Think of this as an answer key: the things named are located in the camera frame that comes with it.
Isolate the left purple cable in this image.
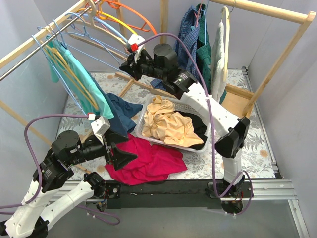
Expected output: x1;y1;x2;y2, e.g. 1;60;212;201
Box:
0;113;90;215

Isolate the beige t shirt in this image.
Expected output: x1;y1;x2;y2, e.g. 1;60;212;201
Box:
142;95;203;147

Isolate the left wooden clothes rack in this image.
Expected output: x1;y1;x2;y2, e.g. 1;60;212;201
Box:
0;0;159;174

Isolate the floral table cloth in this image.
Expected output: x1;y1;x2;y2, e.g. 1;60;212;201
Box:
57;73;275;180

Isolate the white garment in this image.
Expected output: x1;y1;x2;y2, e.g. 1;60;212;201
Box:
210;22;226;104

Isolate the magenta garment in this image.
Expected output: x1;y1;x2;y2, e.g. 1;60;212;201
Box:
105;134;187;185

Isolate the right wooden clothes rack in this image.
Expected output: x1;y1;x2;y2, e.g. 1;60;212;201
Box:
159;0;317;119

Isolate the yellow orange hanger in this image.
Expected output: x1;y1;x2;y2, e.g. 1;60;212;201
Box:
92;10;137;42

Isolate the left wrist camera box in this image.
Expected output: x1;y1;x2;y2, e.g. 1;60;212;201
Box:
88;113;110;144

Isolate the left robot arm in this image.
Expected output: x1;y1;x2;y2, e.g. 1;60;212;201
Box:
0;130;137;238

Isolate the metal rod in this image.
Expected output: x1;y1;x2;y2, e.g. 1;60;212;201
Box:
0;0;105;82

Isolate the blue plaid shirt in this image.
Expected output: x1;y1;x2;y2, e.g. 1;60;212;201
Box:
150;5;203;91

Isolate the aluminium frame rail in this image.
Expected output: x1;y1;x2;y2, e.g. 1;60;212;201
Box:
19;66;310;238

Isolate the black base bar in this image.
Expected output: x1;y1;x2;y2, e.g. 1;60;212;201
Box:
100;179;251;213

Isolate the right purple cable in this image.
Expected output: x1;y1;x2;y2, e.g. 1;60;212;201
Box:
136;32;255;215

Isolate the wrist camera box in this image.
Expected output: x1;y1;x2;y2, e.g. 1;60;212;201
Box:
126;33;145;63
88;113;110;144

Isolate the wooden clothes rack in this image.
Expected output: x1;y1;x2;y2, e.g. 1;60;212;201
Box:
159;0;317;119
0;0;159;174

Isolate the white plastic basket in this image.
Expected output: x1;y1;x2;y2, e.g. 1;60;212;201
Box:
135;95;211;153

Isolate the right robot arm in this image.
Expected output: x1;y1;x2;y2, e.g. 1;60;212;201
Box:
119;43;250;198

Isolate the dark blue garment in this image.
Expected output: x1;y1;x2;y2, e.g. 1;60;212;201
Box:
89;73;143;136

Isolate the black t shirt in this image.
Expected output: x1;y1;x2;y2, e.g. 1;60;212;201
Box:
177;111;207;150

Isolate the thin light blue wire hanger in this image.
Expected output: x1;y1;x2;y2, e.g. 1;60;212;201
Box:
31;19;87;115

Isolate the teal t shirt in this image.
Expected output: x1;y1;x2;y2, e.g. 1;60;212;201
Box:
46;39;104;116

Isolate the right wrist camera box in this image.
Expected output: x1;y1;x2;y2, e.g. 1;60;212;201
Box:
126;33;145;63

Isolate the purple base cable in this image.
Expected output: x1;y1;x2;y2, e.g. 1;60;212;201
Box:
76;204;122;226

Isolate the dark green garment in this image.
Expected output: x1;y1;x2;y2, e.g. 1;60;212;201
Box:
196;6;226;95

